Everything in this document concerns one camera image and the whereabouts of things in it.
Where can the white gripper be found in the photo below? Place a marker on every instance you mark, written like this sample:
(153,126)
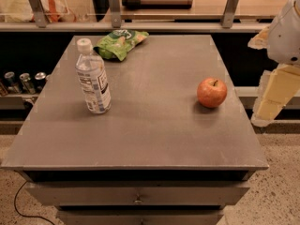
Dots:
(285,37)

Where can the red apple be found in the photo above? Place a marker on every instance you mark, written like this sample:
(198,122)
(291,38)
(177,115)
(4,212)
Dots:
(211,92)

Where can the green rice chip bag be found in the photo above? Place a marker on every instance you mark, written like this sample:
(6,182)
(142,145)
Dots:
(119,43)

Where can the white orange plastic bag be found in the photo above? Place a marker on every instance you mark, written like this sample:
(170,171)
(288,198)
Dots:
(19,11)

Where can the grey drawer cabinet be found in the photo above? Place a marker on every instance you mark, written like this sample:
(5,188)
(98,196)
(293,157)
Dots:
(156,131)

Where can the upper drawer with knob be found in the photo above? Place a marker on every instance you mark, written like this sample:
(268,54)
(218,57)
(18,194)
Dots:
(93,193)

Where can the drawer with knob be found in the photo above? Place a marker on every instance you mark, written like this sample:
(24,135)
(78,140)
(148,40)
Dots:
(93,193)
(140,217)

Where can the lower drawer with knob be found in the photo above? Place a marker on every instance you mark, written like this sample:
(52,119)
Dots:
(140,217)

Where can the clear plastic water bottle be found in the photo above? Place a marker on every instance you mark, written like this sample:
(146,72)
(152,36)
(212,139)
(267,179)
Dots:
(92,77)

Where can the right metal can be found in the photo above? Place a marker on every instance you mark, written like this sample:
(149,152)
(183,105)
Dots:
(40,79)

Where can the middle metal can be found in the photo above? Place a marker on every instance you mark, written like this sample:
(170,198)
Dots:
(27,83)

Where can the right metal bracket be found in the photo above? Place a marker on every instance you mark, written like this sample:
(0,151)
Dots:
(229,13)

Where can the metal bracket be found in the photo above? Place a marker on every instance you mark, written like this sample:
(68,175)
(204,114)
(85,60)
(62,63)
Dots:
(40,17)
(229,13)
(115,13)

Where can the middle metal bracket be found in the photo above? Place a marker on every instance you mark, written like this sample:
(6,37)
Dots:
(115,13)

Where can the left metal bracket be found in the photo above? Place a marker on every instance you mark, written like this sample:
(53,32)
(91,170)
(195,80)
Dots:
(40,17)

